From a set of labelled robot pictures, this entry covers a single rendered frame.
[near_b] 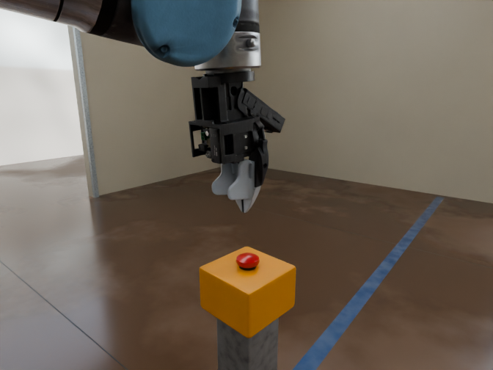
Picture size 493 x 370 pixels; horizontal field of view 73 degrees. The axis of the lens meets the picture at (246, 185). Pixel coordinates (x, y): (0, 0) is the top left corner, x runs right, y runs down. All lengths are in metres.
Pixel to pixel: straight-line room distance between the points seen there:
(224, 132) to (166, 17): 0.20
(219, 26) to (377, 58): 5.33
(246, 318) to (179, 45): 0.40
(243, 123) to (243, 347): 0.36
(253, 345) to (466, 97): 4.94
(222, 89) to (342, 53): 5.36
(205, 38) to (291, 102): 5.89
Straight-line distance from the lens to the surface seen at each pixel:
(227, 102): 0.47
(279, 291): 0.57
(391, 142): 5.51
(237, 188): 0.49
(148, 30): 0.26
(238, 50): 0.44
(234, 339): 0.62
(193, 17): 0.28
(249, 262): 0.56
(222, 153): 0.44
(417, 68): 5.43
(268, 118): 0.52
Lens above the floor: 1.36
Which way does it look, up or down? 15 degrees down
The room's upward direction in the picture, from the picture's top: straight up
